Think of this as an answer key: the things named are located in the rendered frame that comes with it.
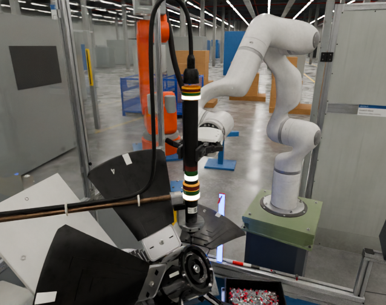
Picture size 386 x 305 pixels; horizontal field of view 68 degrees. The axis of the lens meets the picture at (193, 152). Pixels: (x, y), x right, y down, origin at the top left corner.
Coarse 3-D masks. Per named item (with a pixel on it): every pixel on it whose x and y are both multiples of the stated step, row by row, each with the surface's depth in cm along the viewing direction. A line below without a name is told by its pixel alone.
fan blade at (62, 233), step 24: (72, 240) 50; (96, 240) 53; (48, 264) 47; (72, 264) 50; (96, 264) 53; (120, 264) 57; (144, 264) 61; (48, 288) 47; (72, 288) 50; (96, 288) 53; (120, 288) 57
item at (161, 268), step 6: (156, 264) 65; (162, 264) 66; (150, 270) 63; (162, 270) 66; (150, 276) 64; (156, 276) 66; (162, 276) 67; (156, 282) 66; (144, 288) 64; (150, 288) 65; (156, 288) 67; (144, 294) 65; (150, 294) 66; (138, 300) 64; (144, 300) 65
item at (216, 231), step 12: (204, 216) 98; (216, 216) 101; (204, 228) 91; (216, 228) 92; (228, 228) 96; (240, 228) 100; (180, 240) 85; (204, 240) 85; (216, 240) 86; (228, 240) 89
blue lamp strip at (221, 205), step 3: (219, 195) 111; (222, 198) 111; (222, 201) 112; (219, 204) 112; (222, 204) 112; (219, 207) 113; (222, 207) 112; (219, 210) 113; (222, 210) 113; (222, 213) 113; (219, 246) 119; (222, 246) 119; (219, 249) 120; (219, 252) 120; (219, 255) 121; (219, 258) 121
